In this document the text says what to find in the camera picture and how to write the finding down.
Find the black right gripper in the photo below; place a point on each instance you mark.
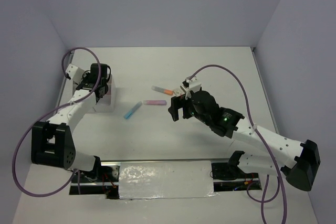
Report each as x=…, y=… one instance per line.
x=178, y=102

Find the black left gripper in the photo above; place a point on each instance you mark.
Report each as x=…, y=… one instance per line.
x=86, y=74

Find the purple pink case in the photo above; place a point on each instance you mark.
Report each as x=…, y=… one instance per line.
x=155, y=102

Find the blue highlighter marker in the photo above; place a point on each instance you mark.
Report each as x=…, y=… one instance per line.
x=132, y=110

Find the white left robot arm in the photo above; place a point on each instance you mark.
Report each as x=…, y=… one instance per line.
x=52, y=142

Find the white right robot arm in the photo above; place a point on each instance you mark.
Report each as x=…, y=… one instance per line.
x=297, y=161

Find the orange capped marker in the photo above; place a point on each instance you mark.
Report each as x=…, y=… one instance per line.
x=162, y=90

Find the staples box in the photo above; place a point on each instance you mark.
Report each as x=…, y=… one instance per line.
x=179, y=91

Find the white compartment organizer box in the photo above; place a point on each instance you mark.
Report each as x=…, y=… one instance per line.
x=107, y=103

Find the silver tape panel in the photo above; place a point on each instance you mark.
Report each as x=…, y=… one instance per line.
x=166, y=180

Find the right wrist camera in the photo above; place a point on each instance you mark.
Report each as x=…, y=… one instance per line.
x=190, y=86

